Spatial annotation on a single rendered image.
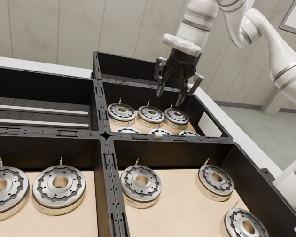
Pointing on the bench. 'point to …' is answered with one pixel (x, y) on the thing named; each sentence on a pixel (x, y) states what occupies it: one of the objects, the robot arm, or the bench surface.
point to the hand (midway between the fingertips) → (169, 96)
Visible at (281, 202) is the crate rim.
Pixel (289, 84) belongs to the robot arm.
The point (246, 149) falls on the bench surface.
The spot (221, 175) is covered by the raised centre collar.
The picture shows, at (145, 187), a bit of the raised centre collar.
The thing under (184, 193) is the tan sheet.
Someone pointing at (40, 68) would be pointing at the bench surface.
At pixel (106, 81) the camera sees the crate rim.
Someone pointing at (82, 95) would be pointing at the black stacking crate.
